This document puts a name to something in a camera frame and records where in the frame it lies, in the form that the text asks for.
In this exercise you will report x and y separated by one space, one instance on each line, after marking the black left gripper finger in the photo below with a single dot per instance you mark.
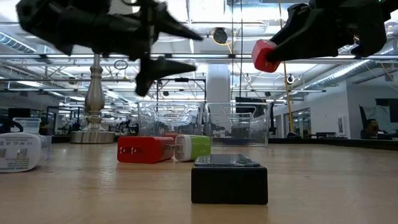
171 21
155 71

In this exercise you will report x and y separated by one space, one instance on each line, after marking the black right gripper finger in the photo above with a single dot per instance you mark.
298 28
304 48

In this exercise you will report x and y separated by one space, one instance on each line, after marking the small red cube charger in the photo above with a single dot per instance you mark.
261 56

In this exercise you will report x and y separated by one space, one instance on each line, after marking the square red wall charger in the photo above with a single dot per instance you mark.
171 135

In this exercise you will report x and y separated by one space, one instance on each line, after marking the large red wall charger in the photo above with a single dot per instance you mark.
143 149

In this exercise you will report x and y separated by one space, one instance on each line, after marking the green white cube charger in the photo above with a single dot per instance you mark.
196 146

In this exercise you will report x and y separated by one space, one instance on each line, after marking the black charger block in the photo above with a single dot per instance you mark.
228 183

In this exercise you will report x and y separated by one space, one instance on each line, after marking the purple white cube charger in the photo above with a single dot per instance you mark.
18 149

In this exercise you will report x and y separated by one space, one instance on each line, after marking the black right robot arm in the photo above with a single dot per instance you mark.
391 7

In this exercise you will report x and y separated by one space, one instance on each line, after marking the black office chair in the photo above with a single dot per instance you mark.
362 118

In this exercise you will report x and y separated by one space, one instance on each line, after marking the round black ceiling reel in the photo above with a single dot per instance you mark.
290 79

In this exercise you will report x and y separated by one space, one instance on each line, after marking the clear plastic bin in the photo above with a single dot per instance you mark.
171 115
217 124

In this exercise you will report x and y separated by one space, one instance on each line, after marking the overhead light bar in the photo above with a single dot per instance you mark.
211 56

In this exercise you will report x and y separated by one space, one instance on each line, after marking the white building column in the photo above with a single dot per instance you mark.
217 84

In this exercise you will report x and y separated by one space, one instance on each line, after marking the white shade silver table lamp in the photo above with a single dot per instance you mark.
94 93

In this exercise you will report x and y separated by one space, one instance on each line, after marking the black monitor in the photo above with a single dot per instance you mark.
248 99

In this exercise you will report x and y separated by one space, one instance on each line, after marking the person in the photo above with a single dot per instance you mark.
371 127

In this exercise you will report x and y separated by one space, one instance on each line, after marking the clear storage tub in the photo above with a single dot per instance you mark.
28 124

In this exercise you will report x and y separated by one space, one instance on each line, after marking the black camera gantry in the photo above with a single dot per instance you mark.
182 80

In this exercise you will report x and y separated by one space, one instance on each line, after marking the silver ventilation duct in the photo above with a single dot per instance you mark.
335 77

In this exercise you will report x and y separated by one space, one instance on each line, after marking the dark wall screen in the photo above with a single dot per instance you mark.
393 109

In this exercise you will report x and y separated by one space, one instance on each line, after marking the black aluminium table frame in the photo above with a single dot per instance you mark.
342 143

